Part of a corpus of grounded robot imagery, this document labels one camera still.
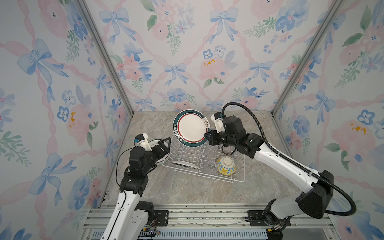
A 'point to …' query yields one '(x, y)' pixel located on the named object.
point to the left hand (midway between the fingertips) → (166, 140)
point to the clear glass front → (211, 165)
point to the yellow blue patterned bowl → (226, 165)
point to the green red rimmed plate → (189, 126)
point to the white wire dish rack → (212, 159)
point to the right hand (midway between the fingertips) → (204, 133)
